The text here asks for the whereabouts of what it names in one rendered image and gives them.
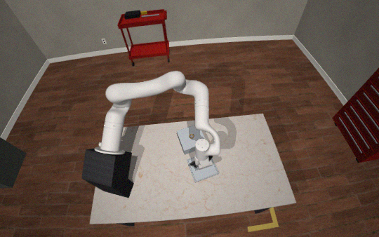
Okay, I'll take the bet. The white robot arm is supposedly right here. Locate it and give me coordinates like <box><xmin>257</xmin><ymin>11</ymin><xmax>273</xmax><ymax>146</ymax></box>
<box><xmin>95</xmin><ymin>71</ymin><xmax>220</xmax><ymax>170</ymax></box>

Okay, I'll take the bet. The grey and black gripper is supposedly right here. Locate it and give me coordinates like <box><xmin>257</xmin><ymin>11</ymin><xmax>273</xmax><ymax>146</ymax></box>
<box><xmin>190</xmin><ymin>155</ymin><xmax>213</xmax><ymax>168</ymax></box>

